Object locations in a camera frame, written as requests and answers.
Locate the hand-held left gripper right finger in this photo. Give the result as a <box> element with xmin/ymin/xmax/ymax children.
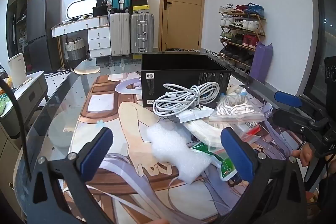
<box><xmin>220</xmin><ymin>127</ymin><xmax>307</xmax><ymax>224</ymax></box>

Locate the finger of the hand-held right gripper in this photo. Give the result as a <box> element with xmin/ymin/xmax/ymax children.
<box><xmin>274</xmin><ymin>91</ymin><xmax>327</xmax><ymax>122</ymax></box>
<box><xmin>272</xmin><ymin>109</ymin><xmax>317</xmax><ymax>136</ymax></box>

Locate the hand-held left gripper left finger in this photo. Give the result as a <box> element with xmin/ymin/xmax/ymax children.
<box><xmin>26</xmin><ymin>127</ymin><xmax>114</xmax><ymax>224</ymax></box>

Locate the zip bag with striped cloth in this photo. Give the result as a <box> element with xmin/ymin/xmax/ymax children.
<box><xmin>209</xmin><ymin>94</ymin><xmax>265</xmax><ymax>125</ymax></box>

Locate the white foam wrap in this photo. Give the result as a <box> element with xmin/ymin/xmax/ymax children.
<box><xmin>146</xmin><ymin>123</ymin><xmax>213</xmax><ymax>185</ymax></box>

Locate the black cardboard box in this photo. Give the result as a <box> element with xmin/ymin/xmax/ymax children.
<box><xmin>140</xmin><ymin>53</ymin><xmax>232</xmax><ymax>108</ymax></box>

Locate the person's right hand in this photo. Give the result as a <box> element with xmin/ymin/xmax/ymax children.
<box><xmin>291</xmin><ymin>142</ymin><xmax>314</xmax><ymax>168</ymax></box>

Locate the clear plastic packet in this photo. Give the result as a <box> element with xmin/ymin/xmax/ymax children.
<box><xmin>231</xmin><ymin>119</ymin><xmax>263</xmax><ymax>143</ymax></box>
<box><xmin>175</xmin><ymin>105</ymin><xmax>214</xmax><ymax>123</ymax></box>

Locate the green snack packet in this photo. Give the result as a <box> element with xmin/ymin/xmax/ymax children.
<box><xmin>190</xmin><ymin>141</ymin><xmax>242</xmax><ymax>182</ymax></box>

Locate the purple bag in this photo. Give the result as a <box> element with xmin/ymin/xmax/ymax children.
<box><xmin>249</xmin><ymin>42</ymin><xmax>274</xmax><ymax>84</ymax></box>

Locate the printed table mat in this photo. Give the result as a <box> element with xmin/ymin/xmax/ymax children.
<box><xmin>63</xmin><ymin>72</ymin><xmax>302</xmax><ymax>224</ymax></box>

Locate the black framed window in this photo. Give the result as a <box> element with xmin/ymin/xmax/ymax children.
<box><xmin>302</xmin><ymin>0</ymin><xmax>336</xmax><ymax>101</ymax></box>

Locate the wooden shoe rack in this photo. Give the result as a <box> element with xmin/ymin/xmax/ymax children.
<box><xmin>218</xmin><ymin>4</ymin><xmax>266</xmax><ymax>69</ymax></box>

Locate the beige slipper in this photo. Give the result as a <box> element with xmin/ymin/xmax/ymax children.
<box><xmin>74</xmin><ymin>67</ymin><xmax>101</xmax><ymax>75</ymax></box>

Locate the grey side cabinet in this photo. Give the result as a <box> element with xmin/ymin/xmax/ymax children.
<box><xmin>0</xmin><ymin>70</ymin><xmax>49</xmax><ymax>135</ymax></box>

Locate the group of assorted shoes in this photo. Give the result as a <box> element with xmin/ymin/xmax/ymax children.
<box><xmin>218</xmin><ymin>3</ymin><xmax>264</xmax><ymax>68</ymax></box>

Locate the wicker basket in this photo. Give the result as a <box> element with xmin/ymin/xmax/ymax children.
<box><xmin>65</xmin><ymin>36</ymin><xmax>87</xmax><ymax>60</ymax></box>

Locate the pile of colourful clothes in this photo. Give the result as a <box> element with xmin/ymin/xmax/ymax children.
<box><xmin>0</xmin><ymin>78</ymin><xmax>15</xmax><ymax>115</ymax></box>

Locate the white desk with drawers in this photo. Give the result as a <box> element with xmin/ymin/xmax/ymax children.
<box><xmin>51</xmin><ymin>15</ymin><xmax>111</xmax><ymax>58</ymax></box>

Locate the white kettle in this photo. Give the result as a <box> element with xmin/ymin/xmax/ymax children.
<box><xmin>7</xmin><ymin>53</ymin><xmax>28</xmax><ymax>88</ymax></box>

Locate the white suitcase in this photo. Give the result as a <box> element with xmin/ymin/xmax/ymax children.
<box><xmin>109</xmin><ymin>12</ymin><xmax>131</xmax><ymax>56</ymax></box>

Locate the silver suitcase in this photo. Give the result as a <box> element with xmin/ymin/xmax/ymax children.
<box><xmin>130</xmin><ymin>13</ymin><xmax>154</xmax><ymax>53</ymax></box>

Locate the dark grey fridge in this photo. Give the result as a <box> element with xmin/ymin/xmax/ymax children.
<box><xmin>27</xmin><ymin>0</ymin><xmax>61</xmax><ymax>72</ymax></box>

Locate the wooden door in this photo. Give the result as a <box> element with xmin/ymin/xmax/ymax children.
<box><xmin>159</xmin><ymin>0</ymin><xmax>206</xmax><ymax>52</ymax></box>

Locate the black bag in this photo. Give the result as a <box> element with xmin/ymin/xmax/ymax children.
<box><xmin>92</xmin><ymin>0</ymin><xmax>111</xmax><ymax>17</ymax></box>

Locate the oval mirror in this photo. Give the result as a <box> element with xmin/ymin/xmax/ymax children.
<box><xmin>66</xmin><ymin>0</ymin><xmax>97</xmax><ymax>20</ymax></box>

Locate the dark glass wardrobe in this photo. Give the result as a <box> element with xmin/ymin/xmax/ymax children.
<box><xmin>5</xmin><ymin>0</ymin><xmax>48</xmax><ymax>56</ymax></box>

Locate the white coiled cable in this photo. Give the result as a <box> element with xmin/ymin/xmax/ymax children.
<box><xmin>153</xmin><ymin>82</ymin><xmax>220</xmax><ymax>117</ymax></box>

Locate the black cable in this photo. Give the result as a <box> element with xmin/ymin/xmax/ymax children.
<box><xmin>0</xmin><ymin>80</ymin><xmax>32</xmax><ymax>180</ymax></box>

